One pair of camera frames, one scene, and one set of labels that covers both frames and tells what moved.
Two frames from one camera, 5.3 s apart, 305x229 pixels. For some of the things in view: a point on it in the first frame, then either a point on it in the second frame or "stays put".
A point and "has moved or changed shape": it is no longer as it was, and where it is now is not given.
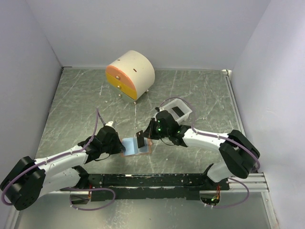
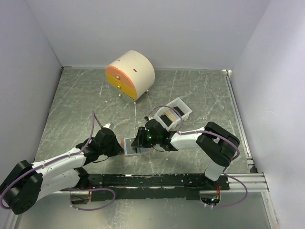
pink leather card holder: [130, 144] stays put
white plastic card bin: [176, 103] stays put
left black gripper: [119, 147] stays put
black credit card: [140, 140] has moved or changed shape
